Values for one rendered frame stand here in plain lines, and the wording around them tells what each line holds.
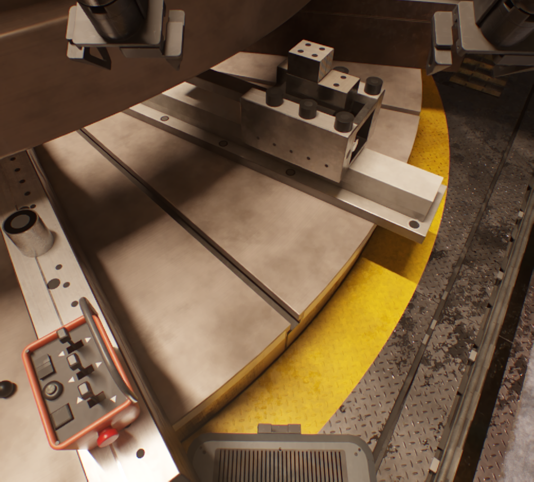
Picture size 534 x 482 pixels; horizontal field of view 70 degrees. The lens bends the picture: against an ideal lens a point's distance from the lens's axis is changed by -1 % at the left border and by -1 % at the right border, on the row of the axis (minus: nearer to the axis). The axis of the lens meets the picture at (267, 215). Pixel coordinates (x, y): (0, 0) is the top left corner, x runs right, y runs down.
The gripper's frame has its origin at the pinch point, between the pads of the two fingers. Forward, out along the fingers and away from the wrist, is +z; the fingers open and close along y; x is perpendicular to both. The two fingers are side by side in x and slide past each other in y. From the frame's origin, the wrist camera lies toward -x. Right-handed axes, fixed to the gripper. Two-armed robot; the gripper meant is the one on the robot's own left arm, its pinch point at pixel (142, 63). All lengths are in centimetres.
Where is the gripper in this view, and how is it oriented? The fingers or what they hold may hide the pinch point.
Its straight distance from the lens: 59.8
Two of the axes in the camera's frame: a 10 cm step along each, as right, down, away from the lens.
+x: -0.1, 9.8, -1.8
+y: -10.0, -0.1, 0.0
